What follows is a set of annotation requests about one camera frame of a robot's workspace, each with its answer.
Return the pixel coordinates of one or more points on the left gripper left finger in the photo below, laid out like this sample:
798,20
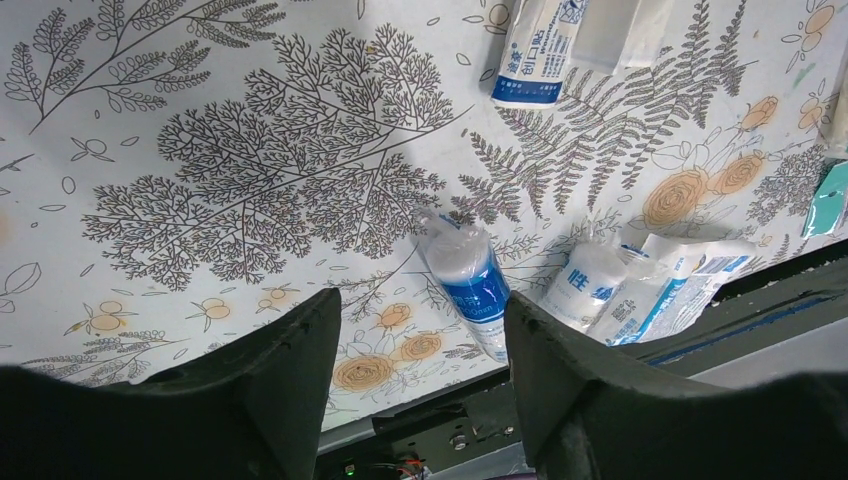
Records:
251,409

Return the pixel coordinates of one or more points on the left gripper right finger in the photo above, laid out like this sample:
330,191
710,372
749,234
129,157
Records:
588,411

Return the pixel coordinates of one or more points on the small white pill bottle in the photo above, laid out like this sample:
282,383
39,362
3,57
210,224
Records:
584,285

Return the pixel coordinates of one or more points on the white gauze sachet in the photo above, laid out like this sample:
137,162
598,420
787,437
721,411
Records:
668,300

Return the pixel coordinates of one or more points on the clear bag with teal strip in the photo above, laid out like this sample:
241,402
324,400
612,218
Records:
828,204

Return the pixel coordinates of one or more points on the white blue pill bottle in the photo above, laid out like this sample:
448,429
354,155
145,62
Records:
463,263

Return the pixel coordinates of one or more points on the floral table mat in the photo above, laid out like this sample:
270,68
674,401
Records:
177,174

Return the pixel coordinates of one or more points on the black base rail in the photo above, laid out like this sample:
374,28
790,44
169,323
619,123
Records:
785,320

